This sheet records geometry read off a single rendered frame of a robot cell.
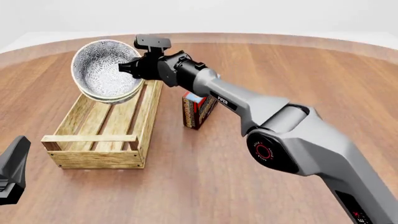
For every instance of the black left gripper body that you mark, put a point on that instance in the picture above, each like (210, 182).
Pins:
(11, 192)

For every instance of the silver-grey right robot arm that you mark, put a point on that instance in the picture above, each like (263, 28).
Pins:
(280, 130)

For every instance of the printed pudding box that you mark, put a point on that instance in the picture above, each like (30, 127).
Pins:
(199, 114)

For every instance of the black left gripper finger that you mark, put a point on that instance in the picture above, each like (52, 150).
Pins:
(17, 158)

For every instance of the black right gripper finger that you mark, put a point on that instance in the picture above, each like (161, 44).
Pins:
(128, 67)

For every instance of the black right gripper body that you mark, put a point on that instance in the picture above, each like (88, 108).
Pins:
(148, 67)

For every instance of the wooden slat tray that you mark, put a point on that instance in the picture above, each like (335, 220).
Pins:
(102, 130)

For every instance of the patterned grey-white bowl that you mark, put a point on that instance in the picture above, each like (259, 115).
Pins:
(119, 99)
(99, 67)

